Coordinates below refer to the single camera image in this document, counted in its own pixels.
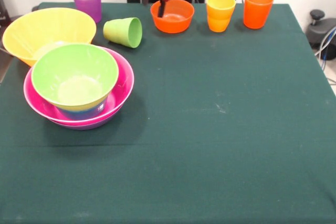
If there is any large yellow bowl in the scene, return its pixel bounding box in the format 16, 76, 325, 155
2, 7, 97, 67

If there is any green bowl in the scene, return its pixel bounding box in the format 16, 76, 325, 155
30, 43, 120, 110

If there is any orange bowl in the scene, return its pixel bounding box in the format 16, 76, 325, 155
150, 0, 195, 34

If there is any large pink bowl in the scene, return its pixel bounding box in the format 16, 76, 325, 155
23, 47, 135, 126

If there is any black clamp device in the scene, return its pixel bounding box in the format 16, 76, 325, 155
306, 9, 336, 50

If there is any blue bowl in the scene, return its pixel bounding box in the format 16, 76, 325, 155
56, 98, 108, 120

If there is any dark green tablecloth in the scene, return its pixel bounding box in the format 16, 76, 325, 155
0, 1, 336, 224

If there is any purple bowl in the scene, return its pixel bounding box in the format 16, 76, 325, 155
48, 115, 124, 131

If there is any orange cup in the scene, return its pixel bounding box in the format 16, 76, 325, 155
243, 0, 275, 30

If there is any purple cup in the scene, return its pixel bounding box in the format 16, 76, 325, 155
71, 0, 102, 24

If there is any yellow-orange cup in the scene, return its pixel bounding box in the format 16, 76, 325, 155
206, 0, 237, 33

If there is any green cup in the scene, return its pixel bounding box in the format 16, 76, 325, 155
102, 17, 143, 49

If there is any blue-grey cable bundle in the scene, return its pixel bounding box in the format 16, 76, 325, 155
314, 26, 336, 61

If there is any dark grey equipment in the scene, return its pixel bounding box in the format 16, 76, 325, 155
0, 0, 13, 29

